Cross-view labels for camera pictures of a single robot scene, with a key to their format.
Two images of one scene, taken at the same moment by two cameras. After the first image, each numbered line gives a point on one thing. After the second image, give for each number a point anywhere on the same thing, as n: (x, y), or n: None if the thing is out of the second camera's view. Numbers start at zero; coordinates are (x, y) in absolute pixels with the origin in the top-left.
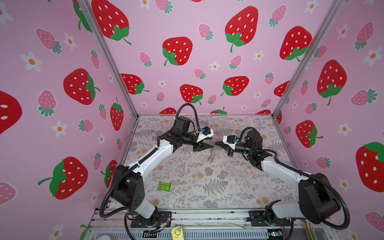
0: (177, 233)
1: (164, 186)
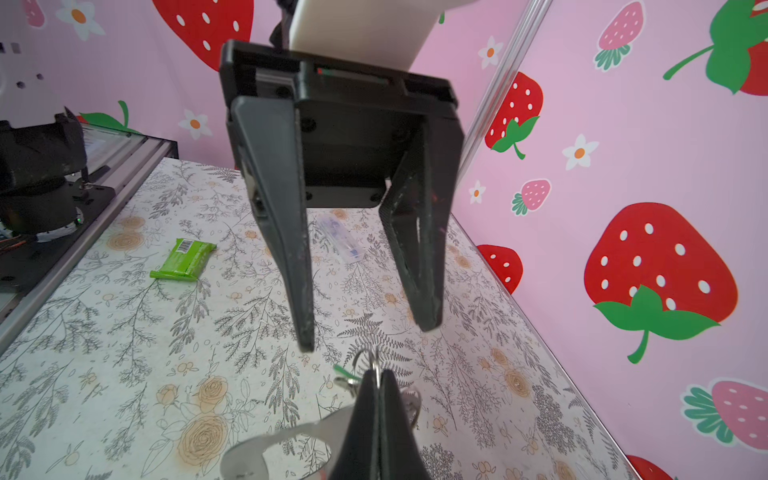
0: None
1: (185, 261)
